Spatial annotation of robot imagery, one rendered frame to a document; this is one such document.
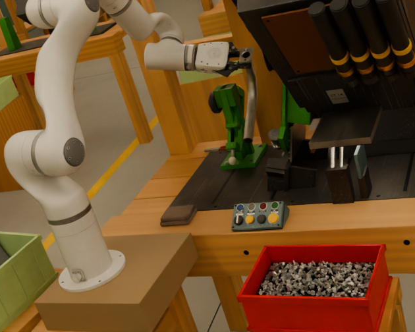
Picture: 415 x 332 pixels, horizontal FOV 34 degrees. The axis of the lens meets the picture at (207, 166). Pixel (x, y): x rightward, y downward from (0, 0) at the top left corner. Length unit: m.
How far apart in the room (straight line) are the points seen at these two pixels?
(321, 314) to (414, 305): 1.40
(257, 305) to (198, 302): 1.67
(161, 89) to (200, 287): 1.23
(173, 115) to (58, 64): 0.85
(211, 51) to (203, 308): 1.49
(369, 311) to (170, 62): 1.01
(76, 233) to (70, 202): 0.09
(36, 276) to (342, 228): 0.97
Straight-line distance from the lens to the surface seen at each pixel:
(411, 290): 3.03
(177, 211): 2.05
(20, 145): 1.74
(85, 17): 1.75
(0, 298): 2.10
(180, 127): 2.52
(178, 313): 1.98
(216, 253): 1.97
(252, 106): 2.13
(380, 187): 1.95
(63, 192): 1.76
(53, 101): 1.72
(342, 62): 1.63
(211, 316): 3.16
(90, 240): 1.79
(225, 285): 2.87
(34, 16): 1.86
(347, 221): 1.82
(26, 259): 2.15
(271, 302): 1.59
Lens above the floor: 1.84
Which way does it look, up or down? 24 degrees down
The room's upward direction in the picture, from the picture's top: 18 degrees counter-clockwise
